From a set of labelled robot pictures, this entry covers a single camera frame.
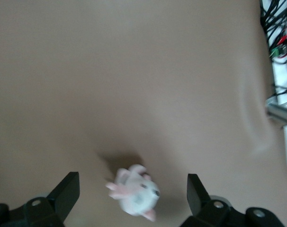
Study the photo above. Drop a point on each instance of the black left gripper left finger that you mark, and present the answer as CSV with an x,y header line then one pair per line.
x,y
65,196

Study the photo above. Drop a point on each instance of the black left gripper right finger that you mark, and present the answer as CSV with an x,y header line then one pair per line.
x,y
198,201

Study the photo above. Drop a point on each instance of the white pink dog plush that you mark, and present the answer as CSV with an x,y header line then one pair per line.
x,y
138,196

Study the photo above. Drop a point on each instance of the brown table mat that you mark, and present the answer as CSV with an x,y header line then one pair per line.
x,y
110,71

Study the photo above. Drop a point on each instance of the green circuit board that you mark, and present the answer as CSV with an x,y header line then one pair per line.
x,y
282,50

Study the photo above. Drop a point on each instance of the red clip lead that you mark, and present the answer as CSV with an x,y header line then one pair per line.
x,y
286,36

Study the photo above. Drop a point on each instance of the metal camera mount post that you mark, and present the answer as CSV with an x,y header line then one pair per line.
x,y
280,113

